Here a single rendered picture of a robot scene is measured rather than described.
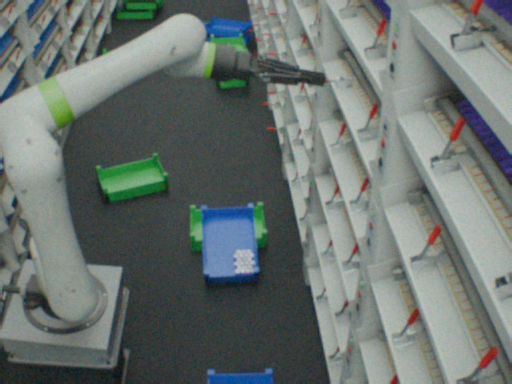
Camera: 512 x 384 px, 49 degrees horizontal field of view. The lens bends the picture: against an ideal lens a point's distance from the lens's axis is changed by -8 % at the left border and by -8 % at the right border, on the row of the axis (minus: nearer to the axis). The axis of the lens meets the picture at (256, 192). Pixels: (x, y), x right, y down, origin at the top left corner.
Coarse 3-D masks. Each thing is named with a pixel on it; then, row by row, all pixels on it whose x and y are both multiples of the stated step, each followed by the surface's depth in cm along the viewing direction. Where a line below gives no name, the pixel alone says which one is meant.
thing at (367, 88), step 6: (348, 54) 166; (348, 60) 163; (354, 60) 162; (354, 66) 159; (354, 72) 158; (360, 72) 155; (360, 78) 153; (366, 78) 152; (360, 84) 153; (366, 84) 149; (366, 90) 147; (372, 90) 146; (360, 96) 149; (372, 96) 144; (366, 102) 145; (372, 102) 143; (378, 102) 141; (378, 108) 139; (378, 114) 139
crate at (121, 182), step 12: (156, 156) 283; (108, 168) 278; (120, 168) 281; (132, 168) 283; (144, 168) 286; (156, 168) 287; (108, 180) 279; (120, 180) 279; (132, 180) 279; (144, 180) 279; (156, 180) 279; (108, 192) 262; (120, 192) 265; (132, 192) 267; (144, 192) 270
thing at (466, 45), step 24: (408, 0) 90; (432, 0) 91; (456, 0) 88; (480, 0) 72; (504, 0) 82; (432, 24) 85; (456, 24) 83; (480, 24) 81; (504, 24) 74; (432, 48) 85; (456, 48) 76; (480, 48) 76; (504, 48) 72; (456, 72) 76; (480, 72) 71; (504, 72) 69; (480, 96) 69; (504, 96) 65; (504, 120) 63; (504, 144) 65
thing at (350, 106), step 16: (320, 48) 169; (336, 48) 169; (336, 64) 168; (368, 80) 156; (336, 96) 155; (352, 96) 152; (352, 112) 145; (352, 128) 140; (368, 144) 133; (368, 160) 128; (368, 176) 130
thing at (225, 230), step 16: (224, 208) 237; (240, 208) 238; (208, 224) 239; (224, 224) 239; (240, 224) 239; (208, 240) 235; (224, 240) 235; (240, 240) 235; (208, 256) 231; (224, 256) 231; (256, 256) 225; (208, 272) 218; (224, 272) 227; (256, 272) 219
